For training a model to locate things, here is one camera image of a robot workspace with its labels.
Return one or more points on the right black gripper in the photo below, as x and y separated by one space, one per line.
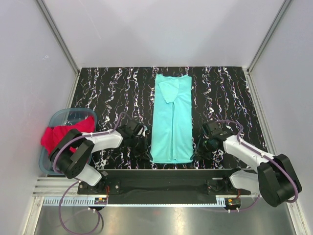
199 154

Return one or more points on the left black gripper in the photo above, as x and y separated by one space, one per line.
144 152

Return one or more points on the teal t shirt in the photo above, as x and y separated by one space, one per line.
172 139

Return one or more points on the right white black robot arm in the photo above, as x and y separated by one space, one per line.
273 177

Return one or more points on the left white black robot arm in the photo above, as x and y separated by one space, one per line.
71 155

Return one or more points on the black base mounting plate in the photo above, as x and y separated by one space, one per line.
208 181

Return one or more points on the translucent blue plastic basket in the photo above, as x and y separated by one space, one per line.
64 117

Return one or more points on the red t shirt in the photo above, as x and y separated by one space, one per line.
53 135

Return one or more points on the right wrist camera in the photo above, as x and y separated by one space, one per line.
212 130

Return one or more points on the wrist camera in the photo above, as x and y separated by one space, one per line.
131 130
212 130

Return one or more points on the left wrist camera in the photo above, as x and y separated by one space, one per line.
131 130

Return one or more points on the aluminium frame rail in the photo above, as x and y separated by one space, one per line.
57 186

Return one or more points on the white slotted cable duct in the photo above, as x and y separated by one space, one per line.
218 202

